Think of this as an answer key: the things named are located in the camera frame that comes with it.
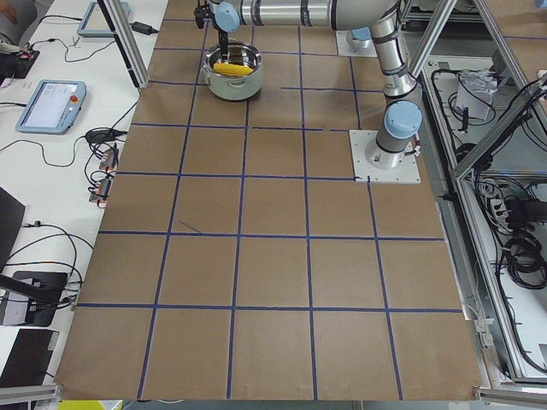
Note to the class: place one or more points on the brown paper table cover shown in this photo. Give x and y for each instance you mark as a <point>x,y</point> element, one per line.
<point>239,259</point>

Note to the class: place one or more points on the blue teach pendant near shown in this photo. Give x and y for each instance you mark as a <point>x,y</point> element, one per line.
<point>53,107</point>

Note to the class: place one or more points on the black power adapter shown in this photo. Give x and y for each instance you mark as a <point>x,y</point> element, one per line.
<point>143,28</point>

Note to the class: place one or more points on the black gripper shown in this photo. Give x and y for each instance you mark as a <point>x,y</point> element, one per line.
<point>222,43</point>

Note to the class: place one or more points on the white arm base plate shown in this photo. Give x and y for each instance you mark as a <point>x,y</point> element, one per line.
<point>373,165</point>

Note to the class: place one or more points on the aluminium frame post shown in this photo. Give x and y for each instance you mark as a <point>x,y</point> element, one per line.
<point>119,25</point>

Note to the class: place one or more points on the blue teach pendant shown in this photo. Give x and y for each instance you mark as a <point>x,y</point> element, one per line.
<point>53,107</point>
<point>93,23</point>

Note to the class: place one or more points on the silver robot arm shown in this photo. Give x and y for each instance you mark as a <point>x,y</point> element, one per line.
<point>403,117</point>
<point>360,38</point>

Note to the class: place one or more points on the white metal pot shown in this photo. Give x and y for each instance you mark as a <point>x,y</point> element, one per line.
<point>229,88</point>

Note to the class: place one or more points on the yellow corn cob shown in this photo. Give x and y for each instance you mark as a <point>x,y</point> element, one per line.
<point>232,70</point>

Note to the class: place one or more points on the blue teach pendant far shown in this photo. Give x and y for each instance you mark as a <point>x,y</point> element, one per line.
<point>93,23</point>

